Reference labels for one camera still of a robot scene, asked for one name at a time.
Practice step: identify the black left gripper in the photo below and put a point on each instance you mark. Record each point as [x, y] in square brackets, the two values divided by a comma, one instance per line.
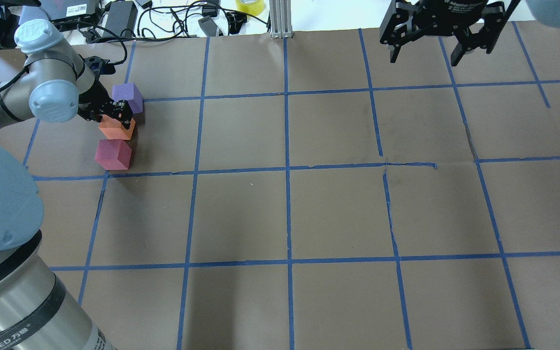
[96, 103]

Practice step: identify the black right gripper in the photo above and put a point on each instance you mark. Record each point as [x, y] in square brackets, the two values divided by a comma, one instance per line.
[443, 18]

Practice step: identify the orange foam block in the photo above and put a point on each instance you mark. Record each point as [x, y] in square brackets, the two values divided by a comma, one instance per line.
[112, 129]

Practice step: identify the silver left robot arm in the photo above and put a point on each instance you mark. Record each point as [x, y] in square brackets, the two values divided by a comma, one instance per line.
[37, 312]

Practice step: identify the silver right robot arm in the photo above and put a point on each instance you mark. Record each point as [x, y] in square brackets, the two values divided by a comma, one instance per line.
[546, 12]

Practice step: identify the purple foam block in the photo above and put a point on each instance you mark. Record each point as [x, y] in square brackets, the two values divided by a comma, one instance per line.
[130, 93]

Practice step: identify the pink foam block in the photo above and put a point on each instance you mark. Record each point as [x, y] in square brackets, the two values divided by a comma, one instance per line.
[113, 154]

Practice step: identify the black power adapter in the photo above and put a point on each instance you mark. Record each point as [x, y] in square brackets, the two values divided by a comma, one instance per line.
[121, 16]

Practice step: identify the yellow tape roll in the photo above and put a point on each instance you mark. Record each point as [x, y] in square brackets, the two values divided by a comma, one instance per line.
[251, 7]

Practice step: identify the aluminium frame post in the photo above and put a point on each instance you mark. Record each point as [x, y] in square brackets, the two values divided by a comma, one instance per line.
[280, 24]

